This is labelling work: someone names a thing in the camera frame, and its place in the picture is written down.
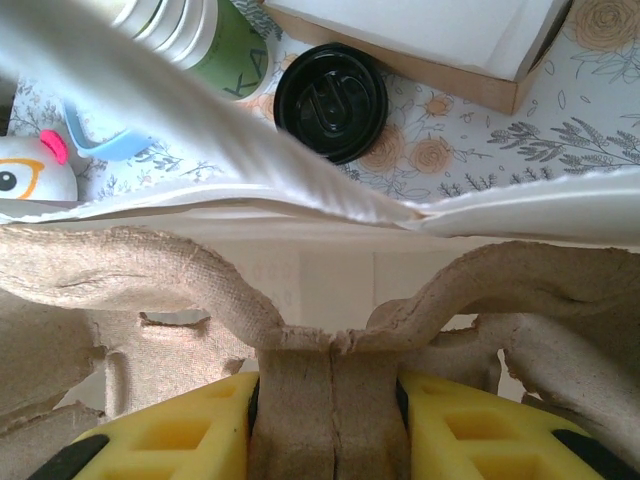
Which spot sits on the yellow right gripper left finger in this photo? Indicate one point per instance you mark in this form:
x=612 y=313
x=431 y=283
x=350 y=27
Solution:
x=165 y=435

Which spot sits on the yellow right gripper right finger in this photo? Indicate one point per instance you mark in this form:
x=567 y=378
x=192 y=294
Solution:
x=500 y=440

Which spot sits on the brown pulp cup carrier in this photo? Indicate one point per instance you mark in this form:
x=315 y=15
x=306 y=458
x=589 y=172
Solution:
x=150 y=260

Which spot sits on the plush doll with orange glasses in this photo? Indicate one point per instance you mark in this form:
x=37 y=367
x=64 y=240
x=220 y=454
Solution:
x=30 y=170

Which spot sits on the floral printed tablecloth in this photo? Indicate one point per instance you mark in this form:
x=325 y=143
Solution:
x=550 y=140

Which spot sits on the brown cardboard napkin box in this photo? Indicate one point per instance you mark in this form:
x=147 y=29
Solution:
x=450 y=77

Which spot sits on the black plastic cup lid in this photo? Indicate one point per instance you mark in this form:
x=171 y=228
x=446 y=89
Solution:
x=330 y=100

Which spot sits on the stack of green paper cups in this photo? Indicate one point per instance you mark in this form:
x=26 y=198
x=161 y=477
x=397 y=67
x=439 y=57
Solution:
x=225 y=50

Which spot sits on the white napkin stack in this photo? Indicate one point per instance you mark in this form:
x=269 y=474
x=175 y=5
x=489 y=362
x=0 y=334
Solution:
x=400 y=25

